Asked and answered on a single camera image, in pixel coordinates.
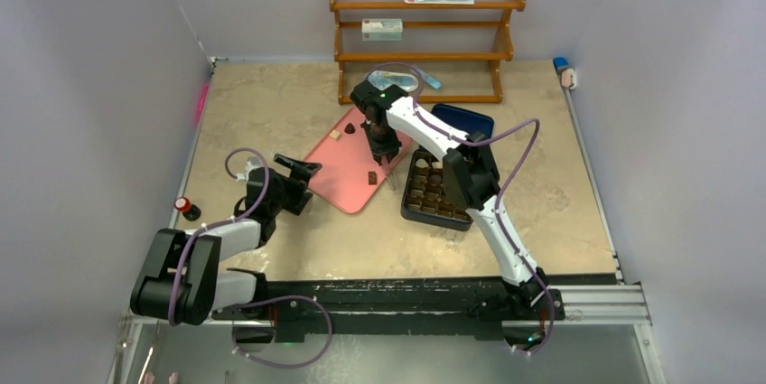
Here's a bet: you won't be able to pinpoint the wooden shelf rack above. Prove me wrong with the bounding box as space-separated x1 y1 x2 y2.
329 0 527 104

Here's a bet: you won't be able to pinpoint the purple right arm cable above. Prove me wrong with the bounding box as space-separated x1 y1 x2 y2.
365 61 542 357

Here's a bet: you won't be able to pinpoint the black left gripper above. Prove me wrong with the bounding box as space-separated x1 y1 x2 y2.
267 155 319 216

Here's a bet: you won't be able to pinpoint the dark blue tin lid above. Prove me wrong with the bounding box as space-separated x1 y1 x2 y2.
425 103 494 137

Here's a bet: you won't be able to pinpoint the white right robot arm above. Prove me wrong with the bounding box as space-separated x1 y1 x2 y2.
350 80 547 318

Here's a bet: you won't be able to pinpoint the blue chocolate tin box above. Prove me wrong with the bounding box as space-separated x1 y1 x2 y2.
400 149 473 231

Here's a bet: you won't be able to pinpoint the light blue small tube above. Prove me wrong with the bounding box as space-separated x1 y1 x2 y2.
416 67 442 89

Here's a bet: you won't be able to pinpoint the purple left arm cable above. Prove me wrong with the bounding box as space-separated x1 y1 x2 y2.
167 147 334 370

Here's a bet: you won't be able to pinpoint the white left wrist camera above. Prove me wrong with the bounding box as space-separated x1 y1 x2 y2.
235 156 264 183

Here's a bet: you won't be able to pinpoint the black handled metal tongs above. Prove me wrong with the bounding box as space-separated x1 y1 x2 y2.
381 156 397 192

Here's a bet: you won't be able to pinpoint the white green small box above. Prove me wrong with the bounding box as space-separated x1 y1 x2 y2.
361 19 404 42

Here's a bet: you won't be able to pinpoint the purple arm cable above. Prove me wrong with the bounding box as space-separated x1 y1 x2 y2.
365 61 542 357
167 147 334 370

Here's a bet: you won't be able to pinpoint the light blue oval package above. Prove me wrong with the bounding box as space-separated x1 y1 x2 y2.
366 70 419 92

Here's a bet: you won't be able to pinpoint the pink plastic tray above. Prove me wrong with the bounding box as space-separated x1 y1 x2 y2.
304 108 413 214

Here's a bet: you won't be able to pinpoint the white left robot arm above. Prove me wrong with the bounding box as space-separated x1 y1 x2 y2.
129 150 322 325

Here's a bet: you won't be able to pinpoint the blue white corner device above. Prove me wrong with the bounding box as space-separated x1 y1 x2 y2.
552 57 577 90

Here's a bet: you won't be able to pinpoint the red black button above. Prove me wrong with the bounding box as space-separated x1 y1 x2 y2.
173 196 201 221

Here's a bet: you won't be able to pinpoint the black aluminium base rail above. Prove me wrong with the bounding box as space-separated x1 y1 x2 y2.
122 276 650 347

